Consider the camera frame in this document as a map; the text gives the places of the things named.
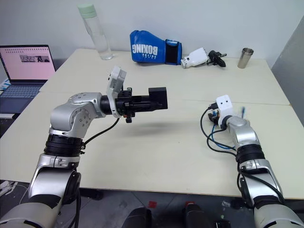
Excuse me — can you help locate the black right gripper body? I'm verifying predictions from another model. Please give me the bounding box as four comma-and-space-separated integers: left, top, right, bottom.
207, 109, 221, 125

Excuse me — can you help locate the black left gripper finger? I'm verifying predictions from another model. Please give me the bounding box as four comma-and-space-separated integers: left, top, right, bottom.
135, 95, 155, 104
135, 101, 165, 113

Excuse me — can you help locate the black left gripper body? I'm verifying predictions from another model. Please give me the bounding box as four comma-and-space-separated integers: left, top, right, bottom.
115, 86, 138, 124

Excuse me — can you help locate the small black box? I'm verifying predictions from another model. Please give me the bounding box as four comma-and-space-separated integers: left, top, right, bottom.
148, 87, 169, 110

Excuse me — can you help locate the blue Ethernet cable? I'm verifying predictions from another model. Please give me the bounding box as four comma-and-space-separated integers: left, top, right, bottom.
209, 106, 247, 151

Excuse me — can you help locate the blue boxing glove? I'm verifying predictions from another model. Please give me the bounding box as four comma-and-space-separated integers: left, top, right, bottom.
129, 29, 183, 66

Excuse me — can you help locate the white ribbed handheld device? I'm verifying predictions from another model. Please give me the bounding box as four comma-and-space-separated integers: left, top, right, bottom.
180, 47, 210, 69

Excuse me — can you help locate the steel cup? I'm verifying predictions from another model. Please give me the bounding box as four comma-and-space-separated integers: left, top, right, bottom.
237, 47, 255, 69

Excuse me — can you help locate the clear bottle with green lid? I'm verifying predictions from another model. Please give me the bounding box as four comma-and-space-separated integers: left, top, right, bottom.
77, 3, 114, 61

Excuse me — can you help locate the dark rounded shape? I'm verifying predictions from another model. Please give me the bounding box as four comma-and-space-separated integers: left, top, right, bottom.
123, 206, 153, 228
181, 201, 213, 228

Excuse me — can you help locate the grey partition panel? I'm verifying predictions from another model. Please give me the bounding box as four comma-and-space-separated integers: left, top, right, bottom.
271, 3, 304, 105

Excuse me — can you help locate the open laptop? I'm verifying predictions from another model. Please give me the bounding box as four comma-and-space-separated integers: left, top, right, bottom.
0, 44, 57, 119

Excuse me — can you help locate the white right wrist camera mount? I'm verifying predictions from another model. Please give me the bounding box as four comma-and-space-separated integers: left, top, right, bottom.
215, 94, 235, 130

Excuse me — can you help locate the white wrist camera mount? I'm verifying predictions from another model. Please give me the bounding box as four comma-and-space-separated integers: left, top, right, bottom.
215, 94, 235, 130
105, 66, 127, 118

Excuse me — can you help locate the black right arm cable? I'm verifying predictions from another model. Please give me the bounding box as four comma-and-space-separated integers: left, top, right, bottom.
200, 102, 239, 158

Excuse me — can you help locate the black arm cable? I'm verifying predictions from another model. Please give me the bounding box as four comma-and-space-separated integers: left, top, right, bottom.
200, 102, 239, 158
80, 117, 120, 152

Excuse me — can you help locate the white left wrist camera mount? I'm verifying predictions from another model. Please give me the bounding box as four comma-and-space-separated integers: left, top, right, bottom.
105, 66, 127, 118

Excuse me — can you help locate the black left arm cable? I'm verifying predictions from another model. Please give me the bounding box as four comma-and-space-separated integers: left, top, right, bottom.
80, 117, 120, 152

